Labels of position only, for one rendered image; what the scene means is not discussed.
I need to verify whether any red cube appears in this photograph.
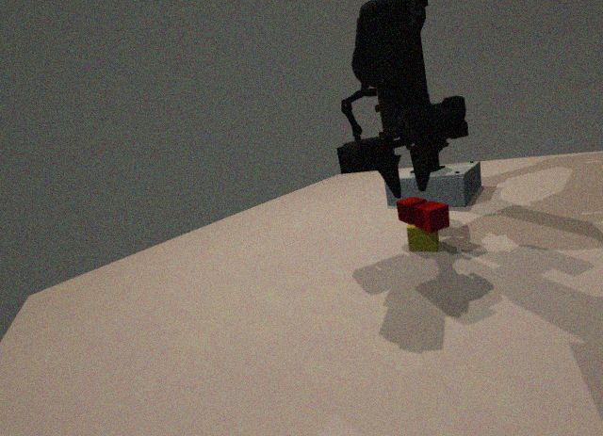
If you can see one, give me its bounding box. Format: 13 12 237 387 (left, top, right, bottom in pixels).
397 197 427 225
413 201 449 234

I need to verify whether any yellow cube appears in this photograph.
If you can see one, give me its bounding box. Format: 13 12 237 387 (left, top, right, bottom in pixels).
407 224 439 252

